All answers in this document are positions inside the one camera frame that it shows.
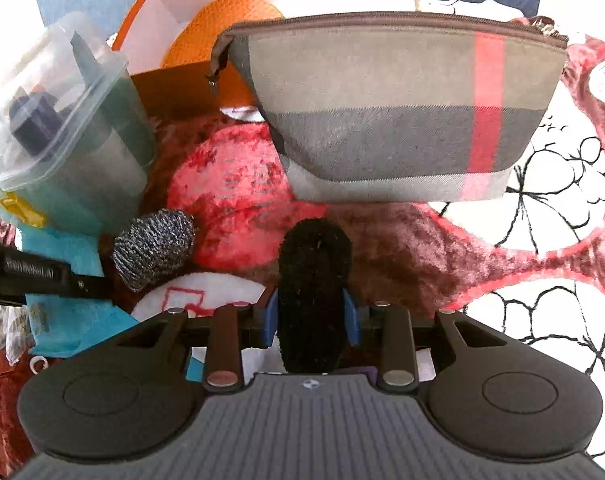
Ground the clear plastic toolbox yellow latch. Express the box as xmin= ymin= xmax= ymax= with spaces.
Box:
xmin=0 ymin=12 xmax=156 ymax=236

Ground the teal tissue packet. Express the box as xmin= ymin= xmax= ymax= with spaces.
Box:
xmin=20 ymin=226 xmax=136 ymax=359

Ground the orange silicone honeycomb mat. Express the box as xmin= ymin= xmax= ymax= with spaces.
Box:
xmin=160 ymin=0 xmax=286 ymax=109

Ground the orange white cardboard box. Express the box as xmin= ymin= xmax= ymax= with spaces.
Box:
xmin=114 ymin=0 xmax=419 ymax=118

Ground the black fuzzy scrunchie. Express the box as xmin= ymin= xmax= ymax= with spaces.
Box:
xmin=276 ymin=218 xmax=351 ymax=374

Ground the grey plaid zipper pouch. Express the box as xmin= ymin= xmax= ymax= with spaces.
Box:
xmin=208 ymin=12 xmax=567 ymax=203

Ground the steel wool scrubber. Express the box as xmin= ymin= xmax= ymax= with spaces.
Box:
xmin=112 ymin=209 xmax=197 ymax=292

